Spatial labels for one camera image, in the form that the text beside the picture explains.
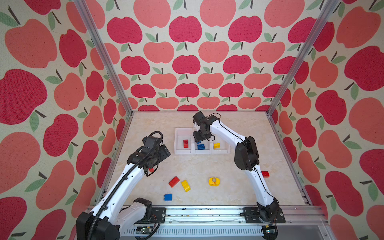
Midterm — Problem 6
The left aluminium corner post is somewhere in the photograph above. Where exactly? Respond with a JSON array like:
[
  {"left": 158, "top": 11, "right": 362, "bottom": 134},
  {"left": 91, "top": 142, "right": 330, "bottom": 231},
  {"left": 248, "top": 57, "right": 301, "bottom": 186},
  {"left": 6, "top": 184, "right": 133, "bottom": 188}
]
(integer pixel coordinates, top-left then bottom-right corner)
[{"left": 74, "top": 0, "right": 133, "bottom": 117}]

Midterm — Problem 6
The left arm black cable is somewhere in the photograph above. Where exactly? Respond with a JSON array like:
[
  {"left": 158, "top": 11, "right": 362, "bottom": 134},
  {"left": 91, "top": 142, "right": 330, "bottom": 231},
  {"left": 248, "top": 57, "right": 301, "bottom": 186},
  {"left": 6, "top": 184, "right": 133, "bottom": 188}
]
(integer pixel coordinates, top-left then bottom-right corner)
[{"left": 85, "top": 131, "right": 164, "bottom": 240}]

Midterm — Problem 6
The right aluminium corner post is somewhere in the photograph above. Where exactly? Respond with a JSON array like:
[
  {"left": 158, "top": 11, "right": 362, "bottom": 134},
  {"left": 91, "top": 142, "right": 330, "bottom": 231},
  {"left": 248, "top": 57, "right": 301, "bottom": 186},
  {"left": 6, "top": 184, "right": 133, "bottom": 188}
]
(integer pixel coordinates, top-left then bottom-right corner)
[{"left": 267, "top": 0, "right": 341, "bottom": 118}]

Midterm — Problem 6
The blue lego front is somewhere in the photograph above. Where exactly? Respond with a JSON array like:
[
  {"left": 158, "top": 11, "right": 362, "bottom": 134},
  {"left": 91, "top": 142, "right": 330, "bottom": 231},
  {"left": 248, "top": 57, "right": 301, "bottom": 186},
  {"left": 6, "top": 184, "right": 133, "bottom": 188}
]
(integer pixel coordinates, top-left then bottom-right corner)
[{"left": 164, "top": 194, "right": 173, "bottom": 202}]

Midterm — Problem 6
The middle white plastic bin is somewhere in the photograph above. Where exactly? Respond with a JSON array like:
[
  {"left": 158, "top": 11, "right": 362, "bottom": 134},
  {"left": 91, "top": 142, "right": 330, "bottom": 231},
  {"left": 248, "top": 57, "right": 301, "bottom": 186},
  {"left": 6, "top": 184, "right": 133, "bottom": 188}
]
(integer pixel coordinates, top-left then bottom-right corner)
[{"left": 192, "top": 141, "right": 212, "bottom": 155}]

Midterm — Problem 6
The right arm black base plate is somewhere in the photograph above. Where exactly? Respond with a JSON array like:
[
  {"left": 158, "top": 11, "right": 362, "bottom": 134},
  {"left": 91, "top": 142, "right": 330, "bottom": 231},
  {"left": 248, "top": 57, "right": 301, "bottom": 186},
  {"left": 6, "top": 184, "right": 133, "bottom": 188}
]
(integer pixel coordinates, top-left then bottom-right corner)
[{"left": 241, "top": 207, "right": 286, "bottom": 224}]

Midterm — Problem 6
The round yellow lego piece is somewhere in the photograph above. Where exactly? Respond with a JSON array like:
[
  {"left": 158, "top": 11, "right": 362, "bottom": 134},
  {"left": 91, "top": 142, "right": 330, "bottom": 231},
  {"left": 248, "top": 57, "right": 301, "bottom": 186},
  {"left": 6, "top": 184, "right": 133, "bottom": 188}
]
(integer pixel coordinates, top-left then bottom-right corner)
[{"left": 209, "top": 177, "right": 221, "bottom": 187}]

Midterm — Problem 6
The white plastic bin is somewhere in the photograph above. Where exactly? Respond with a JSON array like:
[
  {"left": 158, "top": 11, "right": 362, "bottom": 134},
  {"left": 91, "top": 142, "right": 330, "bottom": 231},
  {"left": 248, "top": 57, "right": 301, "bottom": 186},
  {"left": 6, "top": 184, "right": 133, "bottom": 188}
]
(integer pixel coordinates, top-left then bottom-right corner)
[
  {"left": 174, "top": 128, "right": 193, "bottom": 155},
  {"left": 192, "top": 141, "right": 212, "bottom": 155},
  {"left": 210, "top": 142, "right": 230, "bottom": 154}
]

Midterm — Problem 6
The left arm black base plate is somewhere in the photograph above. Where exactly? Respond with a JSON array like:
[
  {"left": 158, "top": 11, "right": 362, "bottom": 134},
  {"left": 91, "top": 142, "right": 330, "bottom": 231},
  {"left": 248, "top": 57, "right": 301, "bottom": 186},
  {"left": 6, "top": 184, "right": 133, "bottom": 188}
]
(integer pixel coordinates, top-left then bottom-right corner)
[{"left": 135, "top": 208, "right": 167, "bottom": 225}]

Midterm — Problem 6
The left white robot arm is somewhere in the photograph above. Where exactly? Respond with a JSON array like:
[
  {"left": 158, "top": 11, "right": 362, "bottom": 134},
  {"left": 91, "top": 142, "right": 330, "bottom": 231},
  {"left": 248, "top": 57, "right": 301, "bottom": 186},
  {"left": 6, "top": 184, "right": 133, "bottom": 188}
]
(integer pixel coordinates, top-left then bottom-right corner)
[{"left": 76, "top": 131, "right": 171, "bottom": 240}]

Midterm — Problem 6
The right white plastic bin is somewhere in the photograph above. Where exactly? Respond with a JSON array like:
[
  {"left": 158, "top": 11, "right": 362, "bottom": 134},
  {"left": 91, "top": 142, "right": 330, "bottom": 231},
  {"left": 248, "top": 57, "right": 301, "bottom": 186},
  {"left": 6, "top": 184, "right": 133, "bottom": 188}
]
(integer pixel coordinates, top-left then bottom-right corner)
[{"left": 210, "top": 142, "right": 230, "bottom": 154}]

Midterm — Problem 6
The aluminium corner post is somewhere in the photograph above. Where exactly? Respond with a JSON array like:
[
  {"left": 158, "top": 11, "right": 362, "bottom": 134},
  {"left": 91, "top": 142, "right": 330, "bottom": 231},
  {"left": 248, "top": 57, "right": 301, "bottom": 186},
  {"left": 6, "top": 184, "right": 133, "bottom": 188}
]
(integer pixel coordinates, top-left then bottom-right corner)
[
  {"left": 74, "top": 0, "right": 133, "bottom": 117},
  {"left": 267, "top": 0, "right": 341, "bottom": 118}
]

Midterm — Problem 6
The aluminium front rail frame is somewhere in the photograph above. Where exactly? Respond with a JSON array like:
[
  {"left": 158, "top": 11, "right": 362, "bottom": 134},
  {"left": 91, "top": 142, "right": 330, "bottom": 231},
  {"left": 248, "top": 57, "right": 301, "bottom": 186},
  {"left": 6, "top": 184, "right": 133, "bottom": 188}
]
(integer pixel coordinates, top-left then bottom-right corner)
[{"left": 118, "top": 206, "right": 336, "bottom": 240}]

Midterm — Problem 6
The left white plastic bin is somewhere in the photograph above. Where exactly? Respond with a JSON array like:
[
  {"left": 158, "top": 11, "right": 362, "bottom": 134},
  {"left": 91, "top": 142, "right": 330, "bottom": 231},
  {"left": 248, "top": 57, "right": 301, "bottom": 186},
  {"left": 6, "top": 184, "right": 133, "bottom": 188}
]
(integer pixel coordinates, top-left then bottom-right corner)
[{"left": 174, "top": 128, "right": 193, "bottom": 155}]

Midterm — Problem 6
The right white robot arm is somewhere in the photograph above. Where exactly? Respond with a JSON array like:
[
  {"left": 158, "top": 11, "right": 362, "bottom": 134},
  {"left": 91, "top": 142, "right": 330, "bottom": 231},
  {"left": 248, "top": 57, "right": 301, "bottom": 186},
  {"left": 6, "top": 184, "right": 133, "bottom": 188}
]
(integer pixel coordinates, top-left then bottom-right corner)
[{"left": 193, "top": 112, "right": 280, "bottom": 223}]

